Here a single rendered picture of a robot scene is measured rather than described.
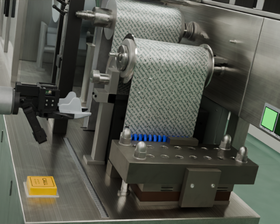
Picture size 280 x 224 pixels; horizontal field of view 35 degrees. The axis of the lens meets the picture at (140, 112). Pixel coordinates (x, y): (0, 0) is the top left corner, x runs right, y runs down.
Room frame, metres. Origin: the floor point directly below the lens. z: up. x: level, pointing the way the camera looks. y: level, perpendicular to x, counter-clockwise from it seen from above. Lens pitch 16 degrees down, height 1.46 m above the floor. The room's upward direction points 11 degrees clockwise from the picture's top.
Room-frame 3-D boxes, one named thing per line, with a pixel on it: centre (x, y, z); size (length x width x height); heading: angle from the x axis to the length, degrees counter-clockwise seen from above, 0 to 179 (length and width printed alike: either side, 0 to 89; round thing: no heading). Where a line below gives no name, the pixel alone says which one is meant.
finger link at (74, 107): (1.18, 0.18, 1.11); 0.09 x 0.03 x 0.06; 104
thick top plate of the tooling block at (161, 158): (1.21, -0.15, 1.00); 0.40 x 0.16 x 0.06; 113
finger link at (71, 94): (1.23, 0.20, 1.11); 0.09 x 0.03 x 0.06; 122
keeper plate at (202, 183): (1.13, -0.20, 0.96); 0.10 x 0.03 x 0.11; 113
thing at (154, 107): (1.31, -0.07, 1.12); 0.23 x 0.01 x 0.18; 113
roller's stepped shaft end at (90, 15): (1.51, 0.24, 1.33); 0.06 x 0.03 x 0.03; 113
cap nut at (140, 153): (1.11, -0.02, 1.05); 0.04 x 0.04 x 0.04
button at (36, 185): (1.08, 0.22, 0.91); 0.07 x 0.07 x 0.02; 23
